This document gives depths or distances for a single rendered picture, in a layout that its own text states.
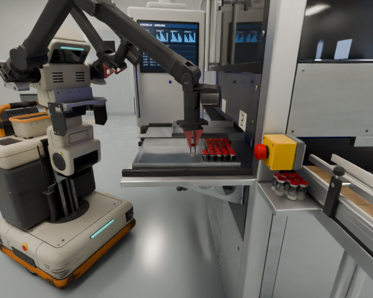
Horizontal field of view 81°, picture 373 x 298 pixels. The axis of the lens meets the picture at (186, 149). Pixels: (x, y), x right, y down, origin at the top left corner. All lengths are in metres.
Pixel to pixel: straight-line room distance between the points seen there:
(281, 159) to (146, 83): 1.18
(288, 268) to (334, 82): 0.62
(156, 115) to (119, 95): 4.79
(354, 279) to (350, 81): 0.46
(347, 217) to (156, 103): 1.30
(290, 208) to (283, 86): 0.30
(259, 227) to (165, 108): 1.09
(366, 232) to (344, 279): 0.19
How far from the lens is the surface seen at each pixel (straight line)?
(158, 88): 1.57
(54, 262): 1.45
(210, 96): 0.73
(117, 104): 6.40
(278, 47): 0.61
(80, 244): 1.48
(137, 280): 1.56
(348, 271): 0.66
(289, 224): 0.81
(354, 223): 0.55
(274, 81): 0.61
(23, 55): 1.06
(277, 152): 0.55
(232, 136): 1.04
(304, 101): 0.65
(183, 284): 1.51
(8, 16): 7.44
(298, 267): 0.95
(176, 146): 0.92
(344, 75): 0.70
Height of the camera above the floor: 1.19
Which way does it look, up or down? 20 degrees down
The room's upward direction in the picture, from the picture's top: straight up
